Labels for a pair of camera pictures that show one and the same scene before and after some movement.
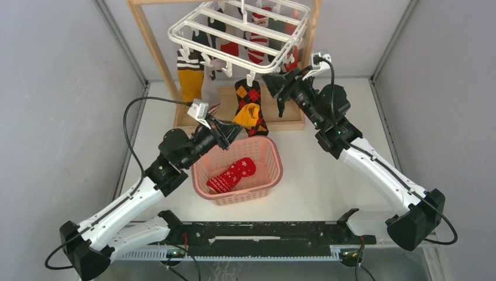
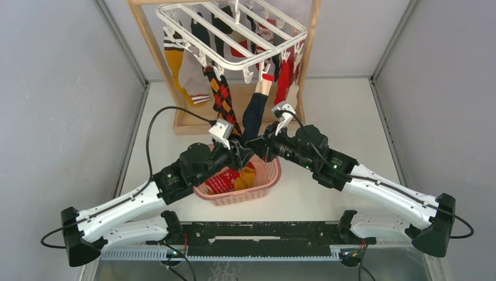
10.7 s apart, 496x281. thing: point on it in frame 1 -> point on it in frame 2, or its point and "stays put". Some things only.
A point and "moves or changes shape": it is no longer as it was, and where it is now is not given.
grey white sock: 211,83 -> 194,76
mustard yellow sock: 247,116 -> 246,179
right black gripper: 289,82 -> 265,145
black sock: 278,25 -> 277,61
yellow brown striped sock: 190,76 -> 174,45
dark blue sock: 281,105 -> 254,111
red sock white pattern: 293,59 moves or changes shape
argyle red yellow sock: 245,95 -> 221,90
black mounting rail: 301,238 stays put
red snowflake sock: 230,176 stays put
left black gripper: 224,134 -> 238,156
